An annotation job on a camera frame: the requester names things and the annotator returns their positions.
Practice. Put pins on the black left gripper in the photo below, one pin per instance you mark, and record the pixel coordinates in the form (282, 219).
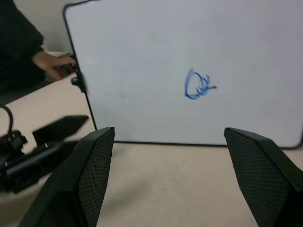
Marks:
(14, 172)

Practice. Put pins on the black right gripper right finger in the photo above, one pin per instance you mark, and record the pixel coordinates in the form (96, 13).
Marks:
(265, 179)

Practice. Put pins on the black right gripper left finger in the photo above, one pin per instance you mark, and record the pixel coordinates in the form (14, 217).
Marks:
(78, 179)

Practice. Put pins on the person's bare hand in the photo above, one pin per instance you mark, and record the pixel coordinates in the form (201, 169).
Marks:
(47, 62)

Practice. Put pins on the black whiteboard stand clamp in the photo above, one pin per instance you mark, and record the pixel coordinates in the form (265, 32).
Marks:
(79, 81)

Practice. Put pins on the person's black-sleeved arm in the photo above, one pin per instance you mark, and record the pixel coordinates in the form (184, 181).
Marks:
(16, 42)

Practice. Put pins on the blue marker scribble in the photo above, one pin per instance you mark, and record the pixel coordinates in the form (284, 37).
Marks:
(195, 85)

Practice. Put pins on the white whiteboard with black frame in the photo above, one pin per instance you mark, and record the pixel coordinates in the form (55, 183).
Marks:
(154, 59)

